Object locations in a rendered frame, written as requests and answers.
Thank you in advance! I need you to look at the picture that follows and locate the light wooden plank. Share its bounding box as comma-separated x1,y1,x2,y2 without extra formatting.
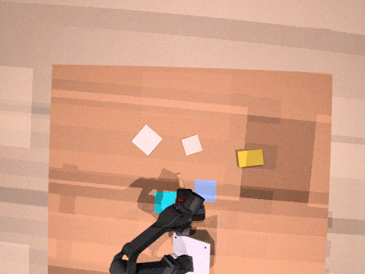
176,174,185,189

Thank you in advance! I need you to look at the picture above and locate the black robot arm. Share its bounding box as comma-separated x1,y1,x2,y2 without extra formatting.
109,192,205,274

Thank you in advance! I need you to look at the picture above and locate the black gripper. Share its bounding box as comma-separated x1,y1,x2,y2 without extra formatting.
176,189,192,236

